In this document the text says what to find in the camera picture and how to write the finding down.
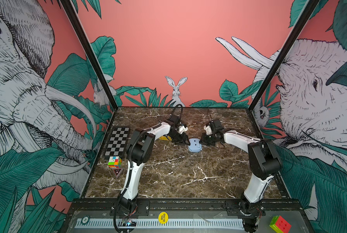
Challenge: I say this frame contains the yellow rectangular alarm clock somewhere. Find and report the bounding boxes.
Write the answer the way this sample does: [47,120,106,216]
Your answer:
[159,135,172,141]

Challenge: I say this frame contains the light blue small alarm clock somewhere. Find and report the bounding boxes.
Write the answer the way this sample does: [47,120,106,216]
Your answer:
[188,138,202,152]

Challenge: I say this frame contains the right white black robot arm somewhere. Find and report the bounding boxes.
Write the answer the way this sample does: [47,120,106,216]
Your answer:
[201,119,282,215]

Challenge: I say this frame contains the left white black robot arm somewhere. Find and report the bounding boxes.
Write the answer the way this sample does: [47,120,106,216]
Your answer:
[118,120,189,214]

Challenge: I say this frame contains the black white checkerboard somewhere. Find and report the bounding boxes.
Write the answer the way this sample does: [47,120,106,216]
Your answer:
[104,126,130,159]

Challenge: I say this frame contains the colourful rubik cube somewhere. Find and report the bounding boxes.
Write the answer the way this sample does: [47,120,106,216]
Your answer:
[269,216,292,233]
[107,156,122,169]

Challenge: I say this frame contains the red triangle sticker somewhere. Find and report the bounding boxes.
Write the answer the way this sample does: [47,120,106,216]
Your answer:
[112,168,124,179]

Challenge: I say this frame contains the yellow round sticker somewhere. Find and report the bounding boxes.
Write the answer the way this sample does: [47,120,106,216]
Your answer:
[159,212,169,224]

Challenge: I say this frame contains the small green circuit board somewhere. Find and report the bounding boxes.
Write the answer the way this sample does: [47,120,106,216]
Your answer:
[121,219,137,227]

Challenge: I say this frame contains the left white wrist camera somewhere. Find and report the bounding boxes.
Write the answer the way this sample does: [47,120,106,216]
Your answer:
[177,124,188,134]

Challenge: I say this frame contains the black mounting rail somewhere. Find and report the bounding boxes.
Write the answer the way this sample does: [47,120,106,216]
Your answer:
[68,198,304,217]

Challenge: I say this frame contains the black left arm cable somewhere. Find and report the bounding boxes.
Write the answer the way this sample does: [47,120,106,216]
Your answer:
[112,197,133,233]

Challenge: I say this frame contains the white slotted cable duct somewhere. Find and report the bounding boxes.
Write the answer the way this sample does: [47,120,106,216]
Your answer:
[75,218,244,230]

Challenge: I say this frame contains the right black frame post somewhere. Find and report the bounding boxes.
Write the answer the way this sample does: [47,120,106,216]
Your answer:
[248,0,320,112]

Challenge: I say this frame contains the black frame post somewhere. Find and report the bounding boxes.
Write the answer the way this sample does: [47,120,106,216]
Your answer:
[248,0,320,112]
[60,0,118,112]

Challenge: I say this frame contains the left black frame post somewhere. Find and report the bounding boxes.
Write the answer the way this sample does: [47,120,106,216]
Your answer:
[60,0,118,112]

